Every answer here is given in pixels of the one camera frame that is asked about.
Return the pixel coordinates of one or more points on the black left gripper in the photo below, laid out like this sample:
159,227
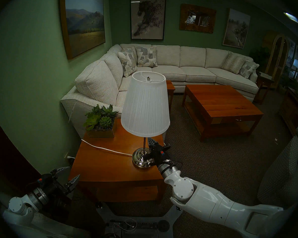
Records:
53,185

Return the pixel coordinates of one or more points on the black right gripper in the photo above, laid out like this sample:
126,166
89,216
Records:
160,153

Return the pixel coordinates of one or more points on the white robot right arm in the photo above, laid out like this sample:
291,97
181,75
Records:
213,200

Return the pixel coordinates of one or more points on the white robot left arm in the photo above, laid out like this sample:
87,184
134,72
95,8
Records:
17,205

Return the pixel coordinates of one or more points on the chrome table lamp pleated shade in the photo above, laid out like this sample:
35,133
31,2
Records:
145,108

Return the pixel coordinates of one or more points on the background lamp white shade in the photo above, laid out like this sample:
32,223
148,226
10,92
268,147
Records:
297,64

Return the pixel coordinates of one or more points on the wooden side table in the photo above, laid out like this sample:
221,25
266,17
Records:
109,165

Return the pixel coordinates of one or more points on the succulent plants in glass planter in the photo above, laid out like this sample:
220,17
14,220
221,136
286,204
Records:
100,132

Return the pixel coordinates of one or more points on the small wooden end table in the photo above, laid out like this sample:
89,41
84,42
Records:
170,87

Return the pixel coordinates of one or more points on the beige sectional sofa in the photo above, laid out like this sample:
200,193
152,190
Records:
96,83

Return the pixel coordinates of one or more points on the large wooden coffee table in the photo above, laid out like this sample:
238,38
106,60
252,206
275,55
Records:
221,101

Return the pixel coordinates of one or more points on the patterned grey throw pillow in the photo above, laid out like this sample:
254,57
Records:
248,69
126,62
146,56

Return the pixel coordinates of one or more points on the striped beige throw pillow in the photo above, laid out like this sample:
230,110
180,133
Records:
134,51
233,62

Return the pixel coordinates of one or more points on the framed dotted horse artwork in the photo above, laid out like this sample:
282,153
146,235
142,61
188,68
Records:
147,16

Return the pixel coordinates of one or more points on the dark small side table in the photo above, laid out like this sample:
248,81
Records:
263,78

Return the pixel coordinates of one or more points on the green dotted armchair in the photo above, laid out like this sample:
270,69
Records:
285,173

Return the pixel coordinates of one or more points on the rustic wood framed mirror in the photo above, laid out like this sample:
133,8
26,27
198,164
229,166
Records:
197,18

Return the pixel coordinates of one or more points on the framed mountain landscape painting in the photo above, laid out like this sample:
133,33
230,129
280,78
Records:
84,21

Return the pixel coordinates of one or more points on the dark potted floor plant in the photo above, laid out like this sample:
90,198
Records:
259,56

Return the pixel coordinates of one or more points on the wooden console cabinet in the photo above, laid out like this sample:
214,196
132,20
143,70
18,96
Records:
293,111

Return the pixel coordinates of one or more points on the framed tree landscape painting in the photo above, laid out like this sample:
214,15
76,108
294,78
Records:
236,28

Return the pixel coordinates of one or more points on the arched wooden cabinet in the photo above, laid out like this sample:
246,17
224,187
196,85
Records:
278,54

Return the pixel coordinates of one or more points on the fluorescent ceiling light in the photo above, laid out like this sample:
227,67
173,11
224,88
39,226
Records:
291,17

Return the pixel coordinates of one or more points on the white wall outlet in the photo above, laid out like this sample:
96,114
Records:
66,156

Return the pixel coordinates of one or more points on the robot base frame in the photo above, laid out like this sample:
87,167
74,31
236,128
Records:
139,225

